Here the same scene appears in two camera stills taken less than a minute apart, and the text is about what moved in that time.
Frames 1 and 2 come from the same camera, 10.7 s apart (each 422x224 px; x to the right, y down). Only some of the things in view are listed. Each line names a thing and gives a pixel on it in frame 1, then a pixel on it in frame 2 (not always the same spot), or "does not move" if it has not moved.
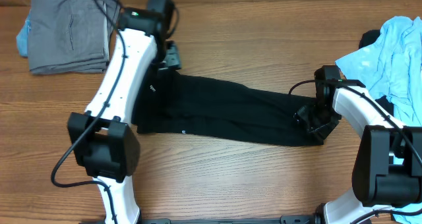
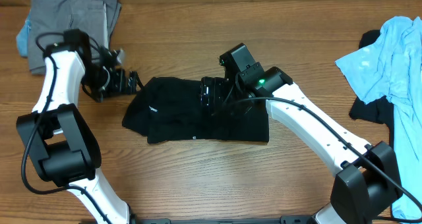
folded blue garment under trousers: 22,37 does not move
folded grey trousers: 70,30 does not move
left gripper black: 175,62 -> 119,87
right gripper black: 324,132 -> 218,86
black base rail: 313,219 does not move
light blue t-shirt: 391,67 does not move
